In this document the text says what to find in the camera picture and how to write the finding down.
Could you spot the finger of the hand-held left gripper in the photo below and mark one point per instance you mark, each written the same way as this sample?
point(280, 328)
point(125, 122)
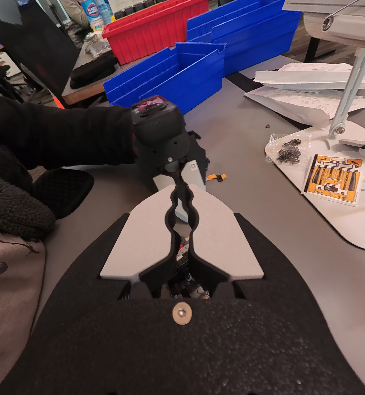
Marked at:
point(194, 176)
point(164, 182)

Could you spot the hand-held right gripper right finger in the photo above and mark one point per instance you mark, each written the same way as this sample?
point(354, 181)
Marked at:
point(225, 243)

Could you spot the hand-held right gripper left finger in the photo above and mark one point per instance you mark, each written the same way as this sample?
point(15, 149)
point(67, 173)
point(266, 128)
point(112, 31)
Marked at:
point(142, 243)

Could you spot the pile of small lego pieces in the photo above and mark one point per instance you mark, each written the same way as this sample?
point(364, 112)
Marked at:
point(219, 178)

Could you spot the partly built lego car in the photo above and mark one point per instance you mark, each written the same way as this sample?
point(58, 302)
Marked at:
point(182, 277)

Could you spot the person's left forearm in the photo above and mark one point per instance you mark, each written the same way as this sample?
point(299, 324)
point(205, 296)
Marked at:
point(62, 132)

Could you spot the blue plastic bin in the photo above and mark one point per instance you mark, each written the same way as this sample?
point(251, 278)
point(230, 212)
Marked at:
point(256, 46)
point(201, 27)
point(157, 83)

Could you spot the black padded case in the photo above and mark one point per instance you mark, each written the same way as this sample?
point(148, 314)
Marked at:
point(93, 72)

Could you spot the black mesh chair armrest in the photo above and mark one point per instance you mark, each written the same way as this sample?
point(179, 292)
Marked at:
point(65, 191)

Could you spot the clear bag of black parts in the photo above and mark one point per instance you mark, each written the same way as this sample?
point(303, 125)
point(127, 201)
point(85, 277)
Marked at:
point(288, 154)

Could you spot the red plastic bin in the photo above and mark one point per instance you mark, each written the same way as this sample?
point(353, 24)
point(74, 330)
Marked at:
point(157, 34)

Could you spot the pile of clear bags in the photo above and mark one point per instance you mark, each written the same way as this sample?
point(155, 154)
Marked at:
point(99, 46)

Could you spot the white book stand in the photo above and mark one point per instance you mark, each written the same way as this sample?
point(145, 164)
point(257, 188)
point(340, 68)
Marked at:
point(339, 222)

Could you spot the wooden side table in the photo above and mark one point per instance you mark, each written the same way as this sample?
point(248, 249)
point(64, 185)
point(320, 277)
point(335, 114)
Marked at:
point(77, 52)

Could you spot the white paper bag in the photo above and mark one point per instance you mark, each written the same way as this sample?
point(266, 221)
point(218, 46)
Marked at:
point(293, 105)
point(293, 78)

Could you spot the orange sticker sheet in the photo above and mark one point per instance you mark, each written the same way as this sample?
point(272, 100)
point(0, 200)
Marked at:
point(333, 180)

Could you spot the row of black boxes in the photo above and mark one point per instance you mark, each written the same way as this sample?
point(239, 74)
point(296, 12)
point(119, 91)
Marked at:
point(130, 10)

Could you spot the black fleece jacket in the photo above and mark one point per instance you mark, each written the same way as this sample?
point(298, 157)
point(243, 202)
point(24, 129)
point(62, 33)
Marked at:
point(12, 206)

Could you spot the wipes canister blue label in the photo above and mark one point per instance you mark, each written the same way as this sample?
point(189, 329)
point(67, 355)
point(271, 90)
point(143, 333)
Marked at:
point(93, 14)
point(107, 9)

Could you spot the black panel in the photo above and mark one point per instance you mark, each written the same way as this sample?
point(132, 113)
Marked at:
point(40, 55)

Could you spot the beige cloth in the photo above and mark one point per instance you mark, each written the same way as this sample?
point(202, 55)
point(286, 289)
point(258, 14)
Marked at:
point(9, 308)

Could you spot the black office chair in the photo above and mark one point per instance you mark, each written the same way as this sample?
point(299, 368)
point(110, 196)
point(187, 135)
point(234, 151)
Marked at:
point(3, 80)

